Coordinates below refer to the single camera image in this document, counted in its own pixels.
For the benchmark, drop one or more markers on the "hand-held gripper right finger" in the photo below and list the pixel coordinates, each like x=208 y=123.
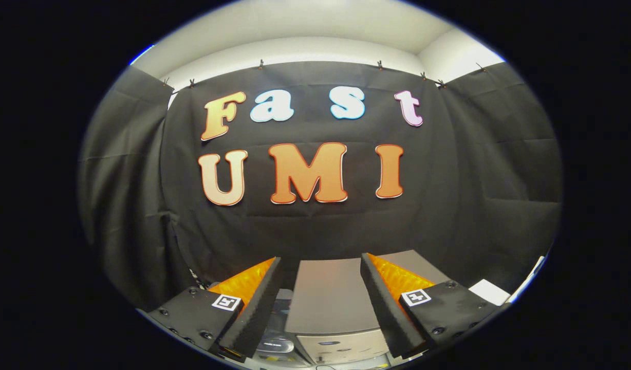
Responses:
x=386 y=313

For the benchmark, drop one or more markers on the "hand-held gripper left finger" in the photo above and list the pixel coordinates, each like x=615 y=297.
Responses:
x=258 y=313

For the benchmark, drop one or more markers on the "dark glass washing machine lid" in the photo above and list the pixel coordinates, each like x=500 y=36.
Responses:
x=282 y=314

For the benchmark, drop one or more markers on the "white flat panel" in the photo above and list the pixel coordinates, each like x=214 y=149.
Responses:
x=490 y=292

